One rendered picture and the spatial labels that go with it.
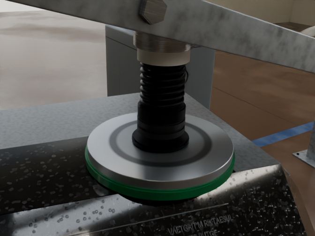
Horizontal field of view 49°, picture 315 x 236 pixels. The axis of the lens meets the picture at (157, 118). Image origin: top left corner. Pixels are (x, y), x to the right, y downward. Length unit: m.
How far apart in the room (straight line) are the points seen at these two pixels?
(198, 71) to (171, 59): 1.21
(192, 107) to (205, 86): 1.00
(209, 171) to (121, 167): 0.11
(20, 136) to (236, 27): 0.38
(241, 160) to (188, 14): 0.24
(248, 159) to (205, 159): 0.09
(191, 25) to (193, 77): 1.23
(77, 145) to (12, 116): 0.17
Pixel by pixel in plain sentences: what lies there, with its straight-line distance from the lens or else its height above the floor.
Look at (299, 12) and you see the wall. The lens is 8.49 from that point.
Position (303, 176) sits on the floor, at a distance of 2.24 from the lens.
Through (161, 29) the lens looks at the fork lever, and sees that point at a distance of 0.38.
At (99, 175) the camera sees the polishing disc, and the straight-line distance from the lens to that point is 0.45.
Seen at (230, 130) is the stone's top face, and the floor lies 0.87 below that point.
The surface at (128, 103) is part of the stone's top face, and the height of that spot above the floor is 0.87.
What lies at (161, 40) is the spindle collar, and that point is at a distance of 0.42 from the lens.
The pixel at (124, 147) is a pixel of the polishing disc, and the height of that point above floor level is 0.89.
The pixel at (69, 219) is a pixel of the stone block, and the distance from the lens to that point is 0.43.
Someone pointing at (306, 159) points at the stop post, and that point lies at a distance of 2.41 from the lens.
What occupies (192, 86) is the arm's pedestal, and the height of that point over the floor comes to 0.60.
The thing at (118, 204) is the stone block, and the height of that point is 0.86.
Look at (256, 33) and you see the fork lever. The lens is 0.47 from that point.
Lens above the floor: 1.13
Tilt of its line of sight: 24 degrees down
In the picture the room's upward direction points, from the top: 2 degrees clockwise
